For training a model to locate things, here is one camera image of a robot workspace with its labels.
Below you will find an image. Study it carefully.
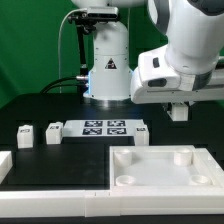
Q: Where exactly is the grey camera cable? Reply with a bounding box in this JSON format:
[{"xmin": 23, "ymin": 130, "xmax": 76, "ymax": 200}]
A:
[{"xmin": 57, "ymin": 9, "xmax": 81, "ymax": 94}]

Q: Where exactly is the black camera on stand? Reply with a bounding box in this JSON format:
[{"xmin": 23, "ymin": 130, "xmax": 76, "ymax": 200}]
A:
[{"xmin": 68, "ymin": 7, "xmax": 119, "ymax": 93}]

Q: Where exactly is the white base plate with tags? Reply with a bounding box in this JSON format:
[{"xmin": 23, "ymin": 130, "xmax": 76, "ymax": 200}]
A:
[{"xmin": 63, "ymin": 119, "xmax": 145, "ymax": 137}]

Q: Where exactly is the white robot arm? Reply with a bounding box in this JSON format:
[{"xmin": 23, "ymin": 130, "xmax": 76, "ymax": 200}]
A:
[{"xmin": 71, "ymin": 0, "xmax": 224, "ymax": 104}]

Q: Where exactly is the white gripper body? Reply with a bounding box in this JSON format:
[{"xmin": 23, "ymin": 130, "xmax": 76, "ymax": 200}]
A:
[{"xmin": 130, "ymin": 46, "xmax": 224, "ymax": 104}]

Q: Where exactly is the white U-shaped obstacle fence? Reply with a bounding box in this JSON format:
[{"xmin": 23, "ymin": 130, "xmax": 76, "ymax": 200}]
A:
[{"xmin": 0, "ymin": 147, "xmax": 224, "ymax": 219}]

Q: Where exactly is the white square table top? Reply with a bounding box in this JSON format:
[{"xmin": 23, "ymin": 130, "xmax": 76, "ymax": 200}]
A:
[{"xmin": 109, "ymin": 145, "xmax": 224, "ymax": 189}]

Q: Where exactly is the black cable bundle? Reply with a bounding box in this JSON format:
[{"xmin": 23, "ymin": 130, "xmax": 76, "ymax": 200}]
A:
[{"xmin": 39, "ymin": 77, "xmax": 88, "ymax": 94}]

